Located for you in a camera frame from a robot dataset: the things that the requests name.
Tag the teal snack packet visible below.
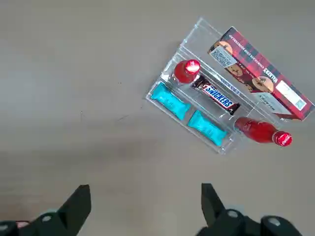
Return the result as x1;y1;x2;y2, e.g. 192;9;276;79
187;110;228;146
150;82;191;121

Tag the Snickers chocolate bar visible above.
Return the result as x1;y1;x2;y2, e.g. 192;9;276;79
191;75;241;116

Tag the red tartan cookie box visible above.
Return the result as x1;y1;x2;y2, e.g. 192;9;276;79
208;26;315;121

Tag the red Coca-Cola bottle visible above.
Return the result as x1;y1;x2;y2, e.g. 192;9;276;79
233;117;293;148
173;59;200;84

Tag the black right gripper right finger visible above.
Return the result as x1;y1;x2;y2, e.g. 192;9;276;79
196;183;303;236

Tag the clear acrylic tiered shelf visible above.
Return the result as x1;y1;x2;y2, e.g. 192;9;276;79
144;16;296;155

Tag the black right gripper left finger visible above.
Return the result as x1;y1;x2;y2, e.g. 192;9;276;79
0;184;92;236

